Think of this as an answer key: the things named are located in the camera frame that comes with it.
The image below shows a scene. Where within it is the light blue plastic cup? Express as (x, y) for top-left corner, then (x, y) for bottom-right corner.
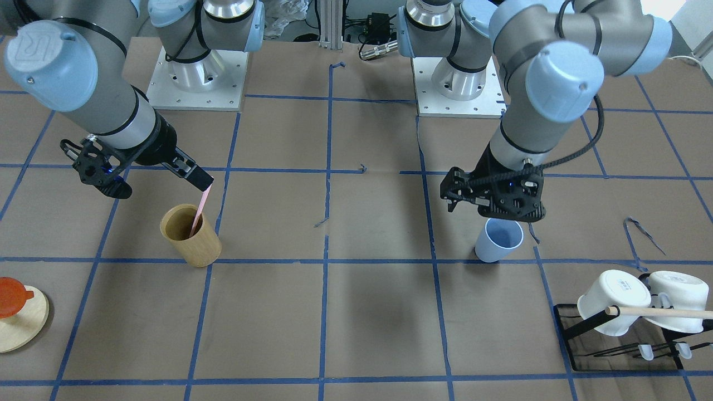
(474, 218), (524, 262)

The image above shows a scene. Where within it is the orange lid on stand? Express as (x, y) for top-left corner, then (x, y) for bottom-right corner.
(1, 277), (33, 318)

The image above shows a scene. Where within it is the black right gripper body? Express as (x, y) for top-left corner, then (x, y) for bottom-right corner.
(136, 114), (178, 165)

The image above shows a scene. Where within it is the white mug rack end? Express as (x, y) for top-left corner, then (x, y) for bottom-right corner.
(577, 270), (651, 319)
(644, 271), (710, 334)

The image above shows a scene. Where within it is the round wooden stand base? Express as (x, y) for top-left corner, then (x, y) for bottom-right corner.
(1, 285), (50, 353)

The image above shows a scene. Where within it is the white mug near rack end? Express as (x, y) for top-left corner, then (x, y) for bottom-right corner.
(577, 270), (651, 319)

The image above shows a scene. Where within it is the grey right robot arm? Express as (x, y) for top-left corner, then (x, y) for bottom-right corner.
(2, 1), (265, 199)

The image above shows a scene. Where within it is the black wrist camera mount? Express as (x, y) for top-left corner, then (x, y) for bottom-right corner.
(60, 134), (142, 199)

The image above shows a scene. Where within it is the black wire mug rack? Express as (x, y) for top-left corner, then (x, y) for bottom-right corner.
(554, 272), (711, 371)

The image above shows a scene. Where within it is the white mug far rack end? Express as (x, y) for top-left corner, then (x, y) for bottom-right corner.
(644, 271), (710, 334)

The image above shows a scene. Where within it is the wooden bamboo cup holder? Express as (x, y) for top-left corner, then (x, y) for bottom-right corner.
(160, 204), (222, 267)

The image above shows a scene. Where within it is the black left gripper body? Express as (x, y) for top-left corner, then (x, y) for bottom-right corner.
(440, 147), (545, 223)

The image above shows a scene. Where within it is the wooden dowel rod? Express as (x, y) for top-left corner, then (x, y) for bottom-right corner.
(604, 305), (713, 320)

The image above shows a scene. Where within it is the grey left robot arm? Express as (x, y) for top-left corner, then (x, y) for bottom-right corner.
(397, 1), (673, 223)

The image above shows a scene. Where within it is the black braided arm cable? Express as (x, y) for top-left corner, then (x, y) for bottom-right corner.
(468, 95), (605, 184)

